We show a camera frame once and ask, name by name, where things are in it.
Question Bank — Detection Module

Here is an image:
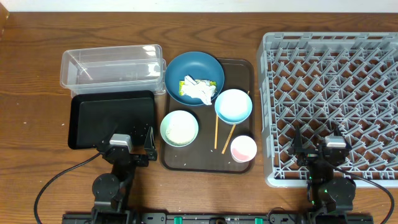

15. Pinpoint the white pink cup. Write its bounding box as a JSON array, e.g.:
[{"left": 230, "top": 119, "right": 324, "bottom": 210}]
[{"left": 230, "top": 136, "right": 257, "bottom": 163}]

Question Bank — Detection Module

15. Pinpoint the yellow green snack wrapper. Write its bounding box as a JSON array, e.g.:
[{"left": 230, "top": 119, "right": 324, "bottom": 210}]
[{"left": 179, "top": 80, "right": 217, "bottom": 98}]

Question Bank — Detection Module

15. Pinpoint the white tissue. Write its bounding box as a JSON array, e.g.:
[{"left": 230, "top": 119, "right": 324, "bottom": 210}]
[{"left": 179, "top": 75, "right": 217, "bottom": 105}]

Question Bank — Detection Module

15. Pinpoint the light blue bowl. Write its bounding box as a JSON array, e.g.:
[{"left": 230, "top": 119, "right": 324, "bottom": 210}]
[{"left": 215, "top": 89, "right": 253, "bottom": 124}]

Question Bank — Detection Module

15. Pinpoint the dark blue plate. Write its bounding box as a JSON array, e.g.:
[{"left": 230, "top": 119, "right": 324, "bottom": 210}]
[{"left": 165, "top": 52, "right": 225, "bottom": 106}]

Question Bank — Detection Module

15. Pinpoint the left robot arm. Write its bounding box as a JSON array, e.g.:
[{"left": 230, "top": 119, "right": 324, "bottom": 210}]
[{"left": 92, "top": 127, "right": 157, "bottom": 212}]

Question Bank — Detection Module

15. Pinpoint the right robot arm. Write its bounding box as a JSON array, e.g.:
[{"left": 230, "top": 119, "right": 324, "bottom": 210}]
[{"left": 289, "top": 126, "right": 356, "bottom": 214}]

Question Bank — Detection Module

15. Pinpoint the grey dishwasher rack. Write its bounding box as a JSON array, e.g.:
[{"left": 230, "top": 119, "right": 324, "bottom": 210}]
[{"left": 257, "top": 32, "right": 397, "bottom": 188}]

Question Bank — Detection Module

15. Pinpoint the clear plastic waste bin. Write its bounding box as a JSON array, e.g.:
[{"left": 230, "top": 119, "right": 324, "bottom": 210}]
[{"left": 60, "top": 44, "right": 166, "bottom": 96}]

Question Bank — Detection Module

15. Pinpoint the mint bowl with rice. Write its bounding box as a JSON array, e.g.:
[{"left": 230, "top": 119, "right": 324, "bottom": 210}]
[{"left": 160, "top": 110, "right": 199, "bottom": 147}]

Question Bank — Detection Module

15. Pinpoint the black plastic tray bin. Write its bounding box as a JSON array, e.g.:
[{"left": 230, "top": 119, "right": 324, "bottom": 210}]
[{"left": 68, "top": 90, "right": 155, "bottom": 149}]

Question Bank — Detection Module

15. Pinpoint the dark brown serving tray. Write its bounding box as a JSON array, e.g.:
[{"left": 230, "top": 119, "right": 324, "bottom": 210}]
[{"left": 160, "top": 59, "right": 254, "bottom": 174}]

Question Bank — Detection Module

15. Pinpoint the left wooden chopstick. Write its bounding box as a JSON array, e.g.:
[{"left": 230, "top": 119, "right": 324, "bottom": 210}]
[{"left": 214, "top": 114, "right": 219, "bottom": 149}]

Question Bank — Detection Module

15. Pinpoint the wooden chopstick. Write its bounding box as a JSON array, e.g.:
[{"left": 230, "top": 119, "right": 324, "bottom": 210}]
[
  {"left": 220, "top": 89, "right": 252, "bottom": 154},
  {"left": 214, "top": 114, "right": 219, "bottom": 149}
]

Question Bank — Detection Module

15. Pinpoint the right wooden chopstick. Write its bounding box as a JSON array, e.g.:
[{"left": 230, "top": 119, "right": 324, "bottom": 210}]
[{"left": 220, "top": 89, "right": 252, "bottom": 154}]

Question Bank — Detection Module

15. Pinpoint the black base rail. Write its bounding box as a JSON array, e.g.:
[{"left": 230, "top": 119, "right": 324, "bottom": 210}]
[{"left": 61, "top": 212, "right": 374, "bottom": 224}]

